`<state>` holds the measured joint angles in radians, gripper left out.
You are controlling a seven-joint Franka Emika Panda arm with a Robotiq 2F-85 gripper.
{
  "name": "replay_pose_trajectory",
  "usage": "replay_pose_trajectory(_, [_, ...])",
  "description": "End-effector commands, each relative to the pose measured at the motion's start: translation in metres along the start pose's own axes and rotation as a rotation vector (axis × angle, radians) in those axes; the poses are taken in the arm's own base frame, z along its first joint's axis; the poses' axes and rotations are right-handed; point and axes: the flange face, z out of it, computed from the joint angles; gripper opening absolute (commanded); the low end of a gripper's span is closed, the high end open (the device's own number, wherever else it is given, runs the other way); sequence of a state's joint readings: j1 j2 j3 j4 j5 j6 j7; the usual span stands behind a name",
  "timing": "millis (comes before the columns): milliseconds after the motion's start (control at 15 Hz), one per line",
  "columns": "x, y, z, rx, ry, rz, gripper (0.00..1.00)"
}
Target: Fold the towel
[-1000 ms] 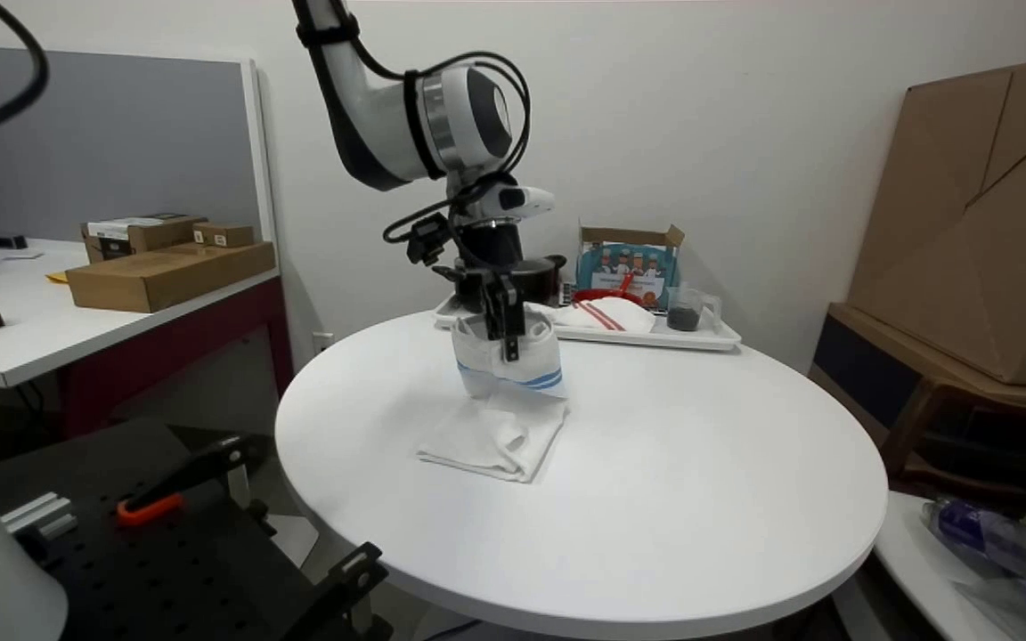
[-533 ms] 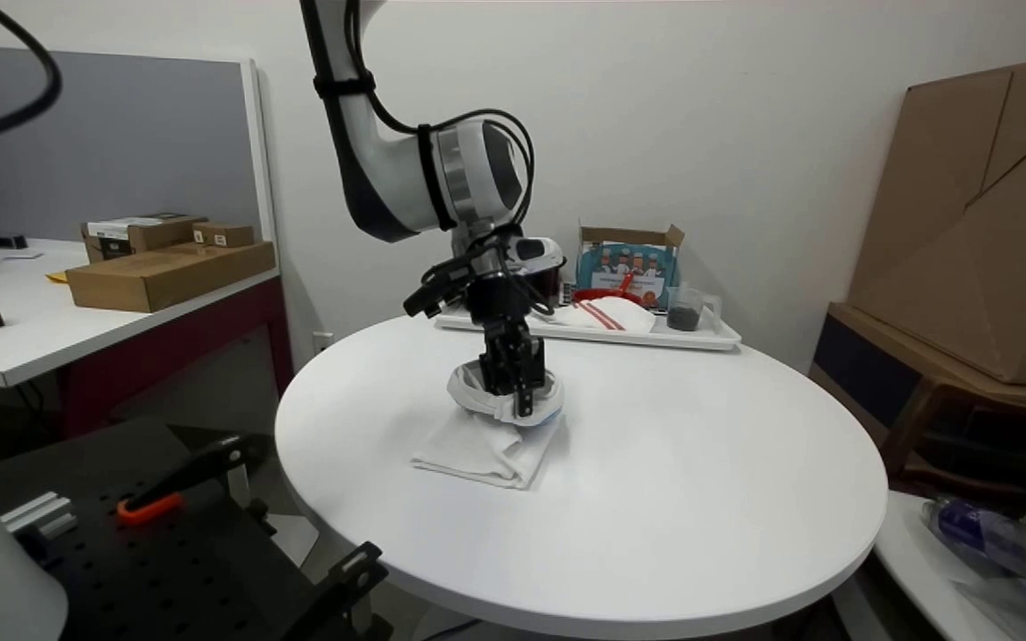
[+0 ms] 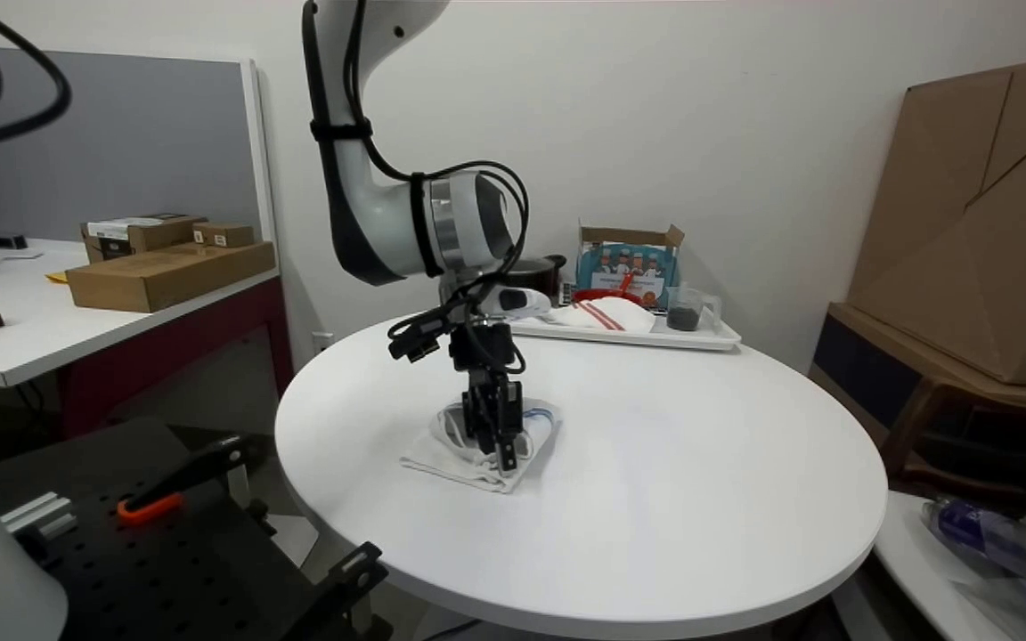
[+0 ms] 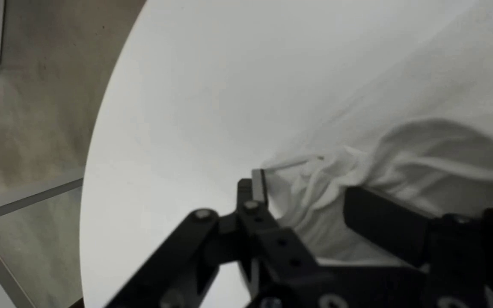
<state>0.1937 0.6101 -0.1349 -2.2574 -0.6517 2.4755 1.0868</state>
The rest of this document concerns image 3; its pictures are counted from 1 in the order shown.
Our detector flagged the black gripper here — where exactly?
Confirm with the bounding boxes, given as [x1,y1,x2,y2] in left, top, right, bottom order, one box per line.
[445,319,532,475]

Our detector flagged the white towel with blue stripes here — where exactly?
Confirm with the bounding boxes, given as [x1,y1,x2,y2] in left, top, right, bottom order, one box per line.
[394,394,567,498]

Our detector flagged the white cloth with red stripe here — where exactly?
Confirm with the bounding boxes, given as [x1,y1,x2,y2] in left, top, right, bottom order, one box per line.
[545,293,664,342]

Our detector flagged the blue printed carton box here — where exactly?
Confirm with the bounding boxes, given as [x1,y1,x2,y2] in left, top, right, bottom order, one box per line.
[570,222,691,317]

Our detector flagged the black toggle clamp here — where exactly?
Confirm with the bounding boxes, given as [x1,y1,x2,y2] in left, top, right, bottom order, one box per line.
[294,538,390,641]

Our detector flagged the small black object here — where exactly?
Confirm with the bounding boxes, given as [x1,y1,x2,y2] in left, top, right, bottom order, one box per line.
[664,301,706,335]

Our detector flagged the white rectangular tray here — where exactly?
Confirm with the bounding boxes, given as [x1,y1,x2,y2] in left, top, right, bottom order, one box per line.
[504,293,743,355]

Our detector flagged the small brown cardboard block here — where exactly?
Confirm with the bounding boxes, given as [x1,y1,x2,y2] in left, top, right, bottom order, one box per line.
[189,216,262,253]

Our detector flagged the black perforated board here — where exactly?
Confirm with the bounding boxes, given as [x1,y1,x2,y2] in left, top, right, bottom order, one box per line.
[0,412,390,641]

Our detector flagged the dark wooden stand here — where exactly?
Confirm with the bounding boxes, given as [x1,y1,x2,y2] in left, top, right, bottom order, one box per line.
[806,300,1026,516]

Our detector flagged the small open cardboard box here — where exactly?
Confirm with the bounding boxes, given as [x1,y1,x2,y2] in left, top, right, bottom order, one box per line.
[77,211,210,266]

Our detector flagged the white desk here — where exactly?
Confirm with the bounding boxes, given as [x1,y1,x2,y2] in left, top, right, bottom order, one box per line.
[0,235,298,445]

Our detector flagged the grey partition panel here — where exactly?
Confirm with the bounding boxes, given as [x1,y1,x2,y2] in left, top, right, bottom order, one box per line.
[0,41,273,248]

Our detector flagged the large brown cardboard box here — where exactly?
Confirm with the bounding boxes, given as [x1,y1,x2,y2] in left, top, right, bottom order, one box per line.
[843,51,1026,392]

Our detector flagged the clear plastic bag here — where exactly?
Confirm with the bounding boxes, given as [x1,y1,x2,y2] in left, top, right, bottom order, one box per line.
[921,476,1026,631]

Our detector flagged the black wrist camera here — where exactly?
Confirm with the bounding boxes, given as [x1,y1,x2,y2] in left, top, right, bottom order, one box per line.
[383,307,455,368]

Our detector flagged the black clamp with orange handle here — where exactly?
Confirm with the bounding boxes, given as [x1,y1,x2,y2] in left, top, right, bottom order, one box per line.
[110,430,273,535]

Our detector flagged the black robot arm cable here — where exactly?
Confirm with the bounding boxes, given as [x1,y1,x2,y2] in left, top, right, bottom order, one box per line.
[298,0,534,348]

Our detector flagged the aluminium bracket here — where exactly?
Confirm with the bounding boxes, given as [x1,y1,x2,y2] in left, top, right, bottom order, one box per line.
[0,489,81,538]

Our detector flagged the thick black hoses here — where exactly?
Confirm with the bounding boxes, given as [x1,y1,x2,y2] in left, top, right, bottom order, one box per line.
[0,0,76,163]

